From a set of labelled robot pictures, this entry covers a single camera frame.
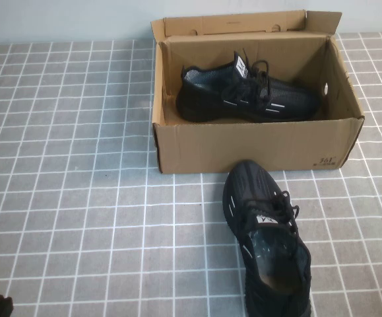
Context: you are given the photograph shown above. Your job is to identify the black mesh sneaker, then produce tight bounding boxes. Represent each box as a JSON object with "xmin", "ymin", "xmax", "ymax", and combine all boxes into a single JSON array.
[
  {"xmin": 222, "ymin": 159, "xmax": 313, "ymax": 317},
  {"xmin": 176, "ymin": 49, "xmax": 323, "ymax": 123}
]

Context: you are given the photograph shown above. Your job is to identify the brown cardboard shoe box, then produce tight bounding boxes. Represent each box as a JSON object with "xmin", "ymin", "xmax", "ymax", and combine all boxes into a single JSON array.
[{"xmin": 150, "ymin": 9, "xmax": 366, "ymax": 175}]

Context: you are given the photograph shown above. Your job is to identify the grey checked tablecloth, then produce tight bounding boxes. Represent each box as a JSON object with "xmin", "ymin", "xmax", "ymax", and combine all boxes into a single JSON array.
[{"xmin": 0, "ymin": 29, "xmax": 382, "ymax": 317}]

